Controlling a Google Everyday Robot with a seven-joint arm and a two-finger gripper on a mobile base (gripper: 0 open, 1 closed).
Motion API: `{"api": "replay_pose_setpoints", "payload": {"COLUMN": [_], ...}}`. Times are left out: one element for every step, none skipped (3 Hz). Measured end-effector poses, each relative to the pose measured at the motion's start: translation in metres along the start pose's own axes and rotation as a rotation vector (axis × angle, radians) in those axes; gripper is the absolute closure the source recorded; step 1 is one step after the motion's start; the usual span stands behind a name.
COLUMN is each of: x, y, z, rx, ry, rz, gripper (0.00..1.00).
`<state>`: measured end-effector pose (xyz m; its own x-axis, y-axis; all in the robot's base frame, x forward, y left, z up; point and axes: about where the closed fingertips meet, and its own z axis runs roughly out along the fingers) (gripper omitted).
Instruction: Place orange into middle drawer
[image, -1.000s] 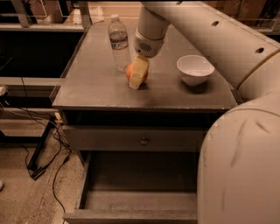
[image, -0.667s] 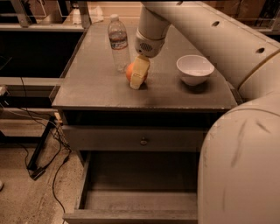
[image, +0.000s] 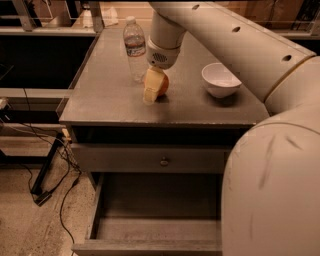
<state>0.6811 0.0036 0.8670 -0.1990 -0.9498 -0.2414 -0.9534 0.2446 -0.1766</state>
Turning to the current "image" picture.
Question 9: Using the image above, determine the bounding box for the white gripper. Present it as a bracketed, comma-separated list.
[143, 37, 181, 105]

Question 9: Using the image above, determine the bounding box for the orange fruit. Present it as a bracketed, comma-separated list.
[158, 75, 169, 97]

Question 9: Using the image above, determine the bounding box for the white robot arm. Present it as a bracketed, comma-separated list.
[148, 2, 320, 256]

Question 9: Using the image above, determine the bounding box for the grey wooden drawer cabinet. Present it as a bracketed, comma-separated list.
[55, 29, 271, 256]

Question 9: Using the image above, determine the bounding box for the closed top drawer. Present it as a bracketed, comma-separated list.
[71, 143, 231, 173]

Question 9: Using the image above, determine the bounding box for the open middle drawer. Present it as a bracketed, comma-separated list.
[72, 173, 222, 256]

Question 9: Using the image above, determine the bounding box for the clear plastic water bottle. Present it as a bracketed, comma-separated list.
[123, 16, 148, 83]

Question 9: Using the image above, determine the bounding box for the white ceramic bowl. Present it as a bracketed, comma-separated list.
[201, 63, 242, 98]

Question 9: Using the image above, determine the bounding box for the white crumpled cloth background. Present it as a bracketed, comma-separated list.
[82, 7, 119, 28]

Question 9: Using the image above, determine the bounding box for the black metal stand leg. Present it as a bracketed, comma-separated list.
[31, 133, 63, 206]

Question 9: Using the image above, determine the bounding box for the black floor cable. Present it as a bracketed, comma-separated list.
[0, 88, 83, 246]

